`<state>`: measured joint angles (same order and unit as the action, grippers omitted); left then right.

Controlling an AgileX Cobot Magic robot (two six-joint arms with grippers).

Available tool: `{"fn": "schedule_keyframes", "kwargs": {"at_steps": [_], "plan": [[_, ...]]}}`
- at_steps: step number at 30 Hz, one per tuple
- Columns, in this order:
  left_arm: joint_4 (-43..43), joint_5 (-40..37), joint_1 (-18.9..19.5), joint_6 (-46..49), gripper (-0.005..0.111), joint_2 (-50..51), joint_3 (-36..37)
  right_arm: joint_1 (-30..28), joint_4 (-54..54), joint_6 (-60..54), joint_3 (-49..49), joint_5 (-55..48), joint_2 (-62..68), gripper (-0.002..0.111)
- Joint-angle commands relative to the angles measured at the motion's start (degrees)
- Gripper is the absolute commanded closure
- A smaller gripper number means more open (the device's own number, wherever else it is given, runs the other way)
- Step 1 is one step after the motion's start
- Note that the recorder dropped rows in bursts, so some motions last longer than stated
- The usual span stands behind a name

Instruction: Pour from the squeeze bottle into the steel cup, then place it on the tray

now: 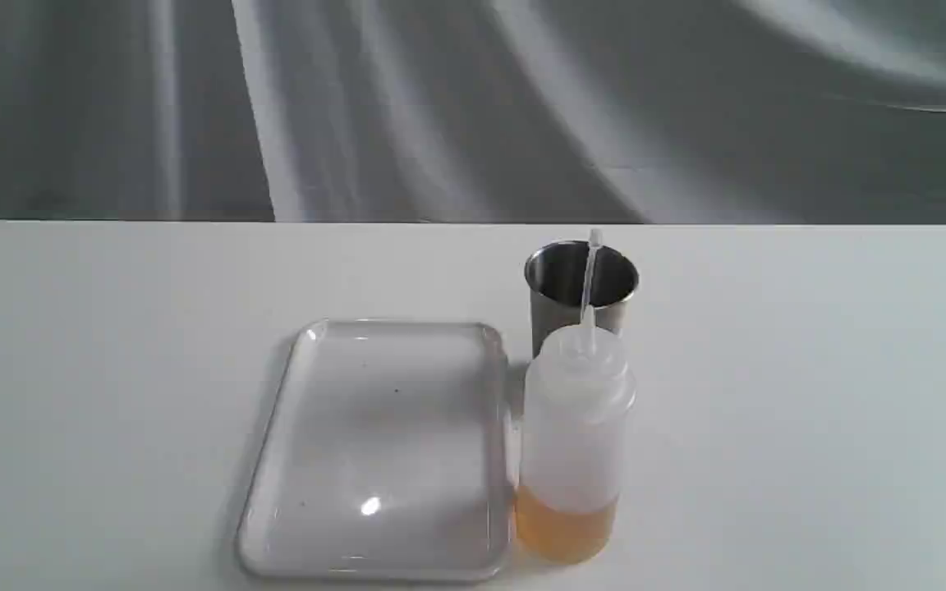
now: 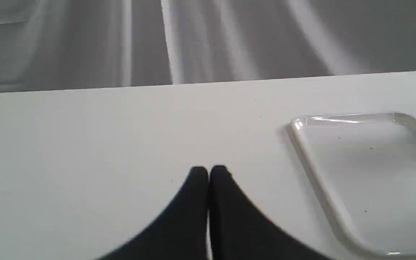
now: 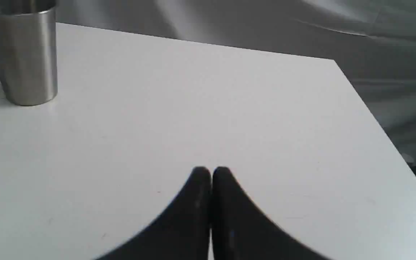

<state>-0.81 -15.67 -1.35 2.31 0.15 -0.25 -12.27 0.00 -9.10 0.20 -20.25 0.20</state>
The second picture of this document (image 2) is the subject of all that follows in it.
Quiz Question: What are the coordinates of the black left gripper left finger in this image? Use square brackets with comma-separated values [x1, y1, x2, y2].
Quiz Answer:
[102, 166, 209, 260]

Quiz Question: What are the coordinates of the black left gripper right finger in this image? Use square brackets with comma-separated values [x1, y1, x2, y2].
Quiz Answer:
[210, 165, 327, 260]

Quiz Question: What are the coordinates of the white plastic tray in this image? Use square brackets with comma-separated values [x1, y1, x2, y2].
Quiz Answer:
[287, 112, 416, 260]

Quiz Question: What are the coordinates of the grey fabric backdrop curtain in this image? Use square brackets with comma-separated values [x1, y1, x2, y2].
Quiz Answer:
[0, 0, 416, 92]

